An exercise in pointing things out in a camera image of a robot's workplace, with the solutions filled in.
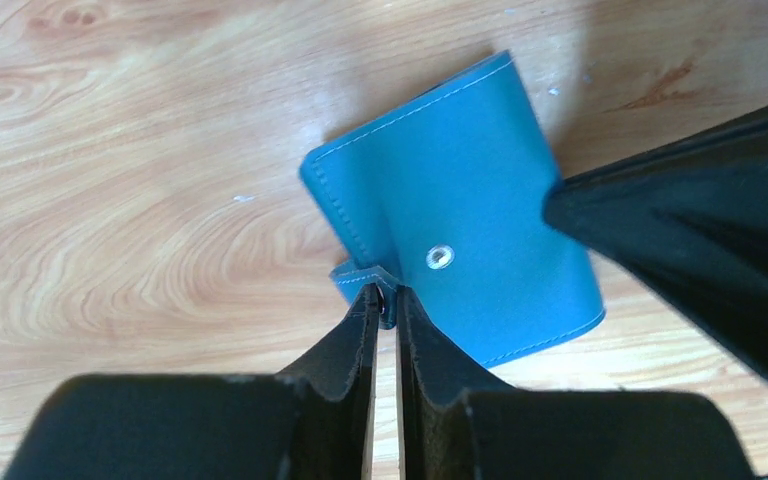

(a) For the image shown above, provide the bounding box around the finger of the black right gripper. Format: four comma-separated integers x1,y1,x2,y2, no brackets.
543,106,768,381

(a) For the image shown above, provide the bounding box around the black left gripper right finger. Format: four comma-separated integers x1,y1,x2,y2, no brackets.
395,287,754,479

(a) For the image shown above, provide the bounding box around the blue leather card holder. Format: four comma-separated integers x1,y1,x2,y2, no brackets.
299,51,605,367

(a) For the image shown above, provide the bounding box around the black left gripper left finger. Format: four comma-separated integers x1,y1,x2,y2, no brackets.
5,285,380,479

